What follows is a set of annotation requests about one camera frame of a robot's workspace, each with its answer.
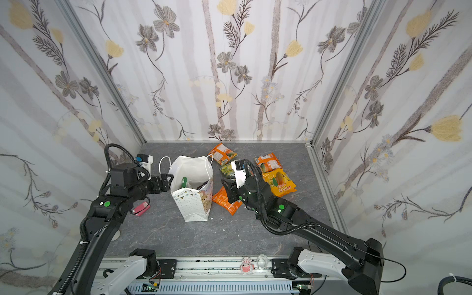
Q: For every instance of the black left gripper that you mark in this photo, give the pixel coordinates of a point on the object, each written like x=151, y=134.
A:
x=165, y=187

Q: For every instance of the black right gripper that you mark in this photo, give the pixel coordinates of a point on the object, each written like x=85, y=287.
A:
x=232, y=192

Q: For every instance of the orange chips packet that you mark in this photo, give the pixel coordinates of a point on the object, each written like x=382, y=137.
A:
x=221, y=199

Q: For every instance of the white cartoon paper bag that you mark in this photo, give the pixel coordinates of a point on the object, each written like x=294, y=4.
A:
x=193, y=202

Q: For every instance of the green snack packet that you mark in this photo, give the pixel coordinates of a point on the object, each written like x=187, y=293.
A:
x=184, y=182

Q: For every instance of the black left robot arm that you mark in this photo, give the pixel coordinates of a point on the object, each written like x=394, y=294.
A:
x=124, y=185

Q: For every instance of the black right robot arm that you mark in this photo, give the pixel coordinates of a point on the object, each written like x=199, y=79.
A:
x=363, y=260

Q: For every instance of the yellow mango snack bag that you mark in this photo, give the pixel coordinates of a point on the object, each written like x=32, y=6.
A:
x=279, y=182

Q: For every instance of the green yellow candy packet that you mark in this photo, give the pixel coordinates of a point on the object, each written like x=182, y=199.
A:
x=227, y=170

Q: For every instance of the pink eraser block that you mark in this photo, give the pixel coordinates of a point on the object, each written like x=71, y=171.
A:
x=140, y=209

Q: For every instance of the orange mango snack packet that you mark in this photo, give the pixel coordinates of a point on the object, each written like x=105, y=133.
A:
x=222, y=154

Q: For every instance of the orange white snack packet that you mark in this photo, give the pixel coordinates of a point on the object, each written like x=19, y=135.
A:
x=268, y=163

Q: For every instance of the clear glass ornament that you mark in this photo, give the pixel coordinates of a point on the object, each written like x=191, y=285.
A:
x=262, y=261

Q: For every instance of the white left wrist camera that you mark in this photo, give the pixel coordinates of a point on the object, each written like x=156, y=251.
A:
x=145, y=162

